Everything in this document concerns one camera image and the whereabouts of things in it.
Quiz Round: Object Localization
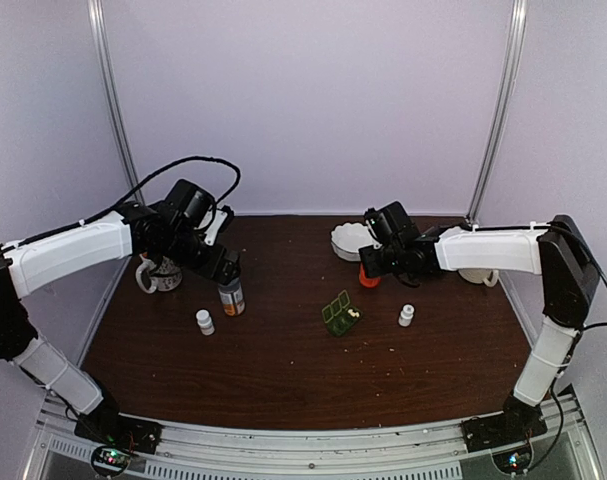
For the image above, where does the small white pill bottle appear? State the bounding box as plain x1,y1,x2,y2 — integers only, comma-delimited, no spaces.
195,309,215,336

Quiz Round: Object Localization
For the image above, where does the right aluminium frame post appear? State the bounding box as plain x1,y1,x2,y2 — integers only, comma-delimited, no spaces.
466,0,529,221

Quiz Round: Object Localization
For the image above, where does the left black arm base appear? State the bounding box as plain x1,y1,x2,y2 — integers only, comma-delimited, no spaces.
74,381,162,479

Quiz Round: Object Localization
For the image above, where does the grey lid pill bottle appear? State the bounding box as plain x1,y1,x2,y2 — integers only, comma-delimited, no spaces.
218,278,245,317

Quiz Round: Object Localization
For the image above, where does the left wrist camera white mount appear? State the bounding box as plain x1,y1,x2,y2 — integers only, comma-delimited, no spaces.
197,205,234,246

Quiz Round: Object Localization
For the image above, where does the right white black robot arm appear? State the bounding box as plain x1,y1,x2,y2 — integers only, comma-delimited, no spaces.
359,202,600,442

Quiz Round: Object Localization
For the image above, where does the front aluminium rail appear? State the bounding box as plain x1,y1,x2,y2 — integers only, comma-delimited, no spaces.
32,394,599,480

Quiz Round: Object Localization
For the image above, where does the white fluted ceramic bowl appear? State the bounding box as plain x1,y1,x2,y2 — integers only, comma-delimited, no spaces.
331,223,377,262

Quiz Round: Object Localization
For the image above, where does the aluminium frame post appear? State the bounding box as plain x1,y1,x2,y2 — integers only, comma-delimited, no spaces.
87,0,139,188
466,0,529,221

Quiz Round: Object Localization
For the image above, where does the orange pill bottle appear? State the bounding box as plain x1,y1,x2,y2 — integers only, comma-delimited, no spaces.
359,266,381,289

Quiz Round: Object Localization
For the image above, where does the cream ceramic mug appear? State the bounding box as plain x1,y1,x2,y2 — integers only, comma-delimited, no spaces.
458,269,499,288

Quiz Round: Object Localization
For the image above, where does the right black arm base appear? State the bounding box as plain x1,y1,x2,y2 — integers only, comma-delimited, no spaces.
461,396,548,475

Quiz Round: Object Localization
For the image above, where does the green weekly pill organizer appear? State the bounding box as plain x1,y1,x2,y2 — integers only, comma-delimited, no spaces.
322,290,364,337

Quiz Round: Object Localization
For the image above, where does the paper cup with orange contents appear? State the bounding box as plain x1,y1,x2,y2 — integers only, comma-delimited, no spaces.
135,253,183,294

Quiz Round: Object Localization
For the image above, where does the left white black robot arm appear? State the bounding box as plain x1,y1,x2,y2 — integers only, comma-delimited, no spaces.
0,180,240,444

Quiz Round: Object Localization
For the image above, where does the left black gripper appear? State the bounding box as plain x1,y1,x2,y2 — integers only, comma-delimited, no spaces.
154,226,240,285

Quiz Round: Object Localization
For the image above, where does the left aluminium frame post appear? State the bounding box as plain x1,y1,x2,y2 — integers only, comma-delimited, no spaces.
87,0,139,188

